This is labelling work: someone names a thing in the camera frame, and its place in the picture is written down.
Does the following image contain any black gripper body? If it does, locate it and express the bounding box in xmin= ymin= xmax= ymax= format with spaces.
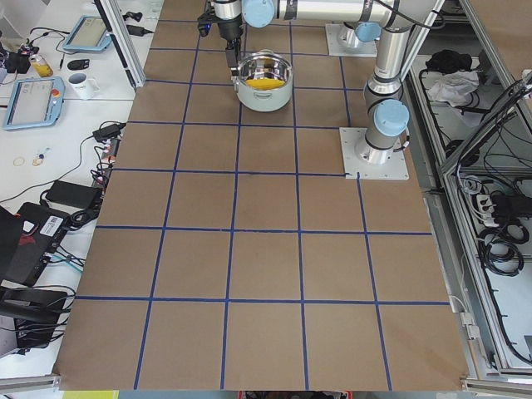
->
xmin=197 ymin=12 xmax=244 ymax=41

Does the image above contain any yellow corn cob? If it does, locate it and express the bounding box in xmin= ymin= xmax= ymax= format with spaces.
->
xmin=245 ymin=77 xmax=286 ymax=91

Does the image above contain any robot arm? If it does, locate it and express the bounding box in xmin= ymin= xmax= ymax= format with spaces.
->
xmin=337 ymin=22 xmax=382 ymax=49
xmin=197 ymin=0 xmax=441 ymax=165

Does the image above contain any pale green electric pot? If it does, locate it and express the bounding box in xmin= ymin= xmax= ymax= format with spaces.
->
xmin=233 ymin=49 xmax=293 ymax=112

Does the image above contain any upper blue teach pendant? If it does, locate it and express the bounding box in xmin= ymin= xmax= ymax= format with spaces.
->
xmin=62 ymin=15 xmax=111 ymax=52

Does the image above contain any blue teach pendant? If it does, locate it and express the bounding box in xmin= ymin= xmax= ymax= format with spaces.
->
xmin=62 ymin=15 xmax=111 ymax=52
xmin=2 ymin=76 xmax=66 ymax=131

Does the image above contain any black power brick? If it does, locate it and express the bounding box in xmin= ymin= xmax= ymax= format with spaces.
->
xmin=92 ymin=122 xmax=126 ymax=142

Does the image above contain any white mug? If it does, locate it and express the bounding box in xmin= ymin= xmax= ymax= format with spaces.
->
xmin=68 ymin=72 xmax=100 ymax=100

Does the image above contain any black round object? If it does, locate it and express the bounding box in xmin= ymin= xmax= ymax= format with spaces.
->
xmin=67 ymin=59 xmax=90 ymax=71

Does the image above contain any lower blue teach pendant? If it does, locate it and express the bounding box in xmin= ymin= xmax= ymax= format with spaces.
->
xmin=2 ymin=76 xmax=66 ymax=131

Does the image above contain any crumpled white cloth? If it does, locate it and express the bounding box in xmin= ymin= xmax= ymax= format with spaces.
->
xmin=427 ymin=71 xmax=479 ymax=107

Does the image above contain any black laptop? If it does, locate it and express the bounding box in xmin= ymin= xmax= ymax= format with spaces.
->
xmin=1 ymin=202 xmax=70 ymax=287

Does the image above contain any aluminium frame post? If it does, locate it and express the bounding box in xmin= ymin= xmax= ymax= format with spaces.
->
xmin=94 ymin=0 xmax=145 ymax=91

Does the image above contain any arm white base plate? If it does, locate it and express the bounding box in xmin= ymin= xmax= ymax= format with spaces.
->
xmin=339 ymin=127 xmax=409 ymax=180
xmin=325 ymin=22 xmax=382 ymax=58

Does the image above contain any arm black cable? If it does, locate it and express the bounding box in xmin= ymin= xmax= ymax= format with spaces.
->
xmin=373 ymin=0 xmax=441 ymax=30

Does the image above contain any coiled black cable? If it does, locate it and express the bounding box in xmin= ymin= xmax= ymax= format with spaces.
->
xmin=477 ymin=226 xmax=525 ymax=275

